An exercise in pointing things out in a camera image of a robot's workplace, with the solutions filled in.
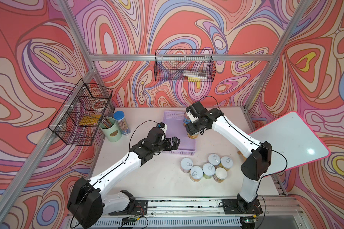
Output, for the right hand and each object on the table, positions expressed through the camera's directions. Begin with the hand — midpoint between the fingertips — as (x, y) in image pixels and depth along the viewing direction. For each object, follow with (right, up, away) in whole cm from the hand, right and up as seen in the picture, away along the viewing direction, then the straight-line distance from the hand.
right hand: (195, 130), depth 84 cm
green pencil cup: (-54, +1, +5) cm, 54 cm away
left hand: (-12, -6, -5) cm, 14 cm away
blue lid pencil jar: (-47, +4, +8) cm, 48 cm away
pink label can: (-5, -21, 0) cm, 21 cm away
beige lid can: (+13, -25, -5) cm, 28 cm away
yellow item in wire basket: (-56, +6, -12) cm, 57 cm away
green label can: (+8, -23, -2) cm, 25 cm away
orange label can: (0, -24, -4) cm, 25 cm away
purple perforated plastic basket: (-13, +5, +27) cm, 30 cm away
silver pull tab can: (+12, -18, +2) cm, 21 cm away
